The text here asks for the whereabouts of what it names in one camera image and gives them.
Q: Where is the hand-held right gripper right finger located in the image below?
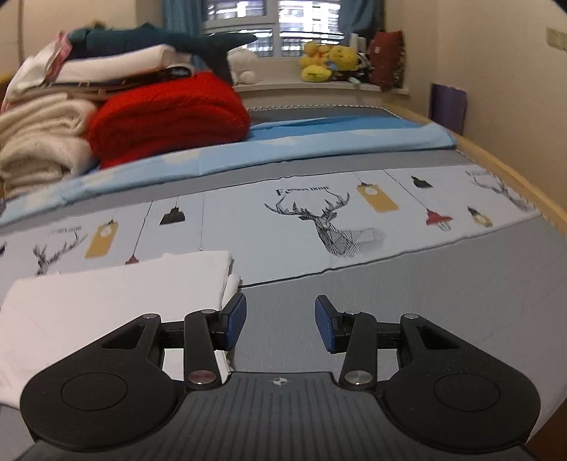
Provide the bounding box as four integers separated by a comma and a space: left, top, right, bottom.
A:
314, 295, 457, 391

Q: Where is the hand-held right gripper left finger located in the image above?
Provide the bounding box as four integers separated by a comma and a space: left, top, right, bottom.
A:
100, 291, 248, 391

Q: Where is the white small shirt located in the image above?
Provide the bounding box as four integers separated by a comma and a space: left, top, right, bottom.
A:
0, 250, 242, 406

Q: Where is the lantern printed bed sheet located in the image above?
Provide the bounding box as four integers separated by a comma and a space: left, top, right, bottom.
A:
0, 166, 543, 289

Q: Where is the blue cloud printed quilt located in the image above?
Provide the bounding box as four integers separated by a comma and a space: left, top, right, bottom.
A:
0, 116, 457, 222

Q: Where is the red folded blanket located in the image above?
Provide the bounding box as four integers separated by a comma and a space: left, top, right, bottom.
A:
86, 72, 252, 170

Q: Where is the white window sill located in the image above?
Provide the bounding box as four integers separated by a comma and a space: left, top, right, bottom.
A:
230, 80, 412, 111

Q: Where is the purple board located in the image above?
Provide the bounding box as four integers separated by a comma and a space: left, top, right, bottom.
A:
430, 83, 468, 136

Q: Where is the white plush toy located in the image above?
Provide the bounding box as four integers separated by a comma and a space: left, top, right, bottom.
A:
228, 49, 262, 86

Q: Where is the yellow plush toy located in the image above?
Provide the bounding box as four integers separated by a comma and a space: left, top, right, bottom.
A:
300, 42, 333, 83
328, 44, 359, 74

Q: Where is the cream folded blanket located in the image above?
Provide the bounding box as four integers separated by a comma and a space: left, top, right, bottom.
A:
0, 91, 100, 200

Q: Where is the dark red plush pillow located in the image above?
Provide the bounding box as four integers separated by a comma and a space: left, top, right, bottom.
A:
367, 30, 406, 91

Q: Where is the white folded quilt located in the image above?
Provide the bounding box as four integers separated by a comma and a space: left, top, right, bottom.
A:
55, 44, 196, 83

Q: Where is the dark teal shark plush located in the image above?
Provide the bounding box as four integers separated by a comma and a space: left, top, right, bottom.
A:
71, 27, 260, 83

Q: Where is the window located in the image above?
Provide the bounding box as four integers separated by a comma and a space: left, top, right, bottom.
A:
201, 0, 346, 58

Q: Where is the blue curtain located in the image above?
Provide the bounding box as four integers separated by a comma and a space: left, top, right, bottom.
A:
340, 0, 385, 45
162, 0, 205, 40

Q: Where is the pink printed cloth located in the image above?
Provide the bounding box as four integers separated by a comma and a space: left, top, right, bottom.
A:
2, 31, 74, 111

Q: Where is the wooden bed frame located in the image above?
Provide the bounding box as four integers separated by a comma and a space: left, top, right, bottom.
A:
383, 102, 567, 238

